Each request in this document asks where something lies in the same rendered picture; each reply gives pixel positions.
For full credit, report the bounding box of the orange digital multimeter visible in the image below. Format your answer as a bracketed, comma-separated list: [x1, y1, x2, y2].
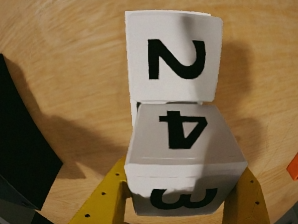
[287, 153, 298, 181]

